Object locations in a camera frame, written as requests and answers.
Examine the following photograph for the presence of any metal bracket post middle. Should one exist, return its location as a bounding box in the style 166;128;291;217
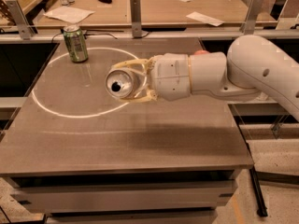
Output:
130;0;142;38

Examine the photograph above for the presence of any white paper sheet right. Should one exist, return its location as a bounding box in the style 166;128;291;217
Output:
187;12;224;27

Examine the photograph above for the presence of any orange ball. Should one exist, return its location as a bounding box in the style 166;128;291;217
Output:
194;50;209;55

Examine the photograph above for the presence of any metal bracket post left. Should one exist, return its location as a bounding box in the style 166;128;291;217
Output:
6;0;34;40

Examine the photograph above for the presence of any metal bracket post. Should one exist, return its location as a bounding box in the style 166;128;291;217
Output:
130;0;142;38
6;0;34;40
240;0;263;35

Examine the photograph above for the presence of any red bull can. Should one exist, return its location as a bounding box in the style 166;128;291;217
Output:
106;69;140;99

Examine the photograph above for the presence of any white paper sheet left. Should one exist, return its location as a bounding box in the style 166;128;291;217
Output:
45;6;93;23

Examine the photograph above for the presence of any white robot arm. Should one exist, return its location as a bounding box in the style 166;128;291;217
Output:
106;35;299;120

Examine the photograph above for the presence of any metal bracket post right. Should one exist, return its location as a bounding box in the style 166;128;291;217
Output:
240;0;263;35

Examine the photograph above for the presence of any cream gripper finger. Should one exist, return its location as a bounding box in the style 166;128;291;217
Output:
121;89;158;103
110;56;156;91

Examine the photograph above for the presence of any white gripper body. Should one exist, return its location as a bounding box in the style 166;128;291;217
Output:
150;53;191;101

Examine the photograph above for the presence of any wooden back desk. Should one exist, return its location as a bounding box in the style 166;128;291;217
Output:
32;0;278;30

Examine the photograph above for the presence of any white table drawer base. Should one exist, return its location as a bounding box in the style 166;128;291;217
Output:
6;169;240;224

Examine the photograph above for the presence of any black cable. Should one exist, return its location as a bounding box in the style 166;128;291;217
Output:
50;30;118;44

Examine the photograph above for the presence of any green soda can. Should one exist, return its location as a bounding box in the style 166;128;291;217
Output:
64;24;89;63

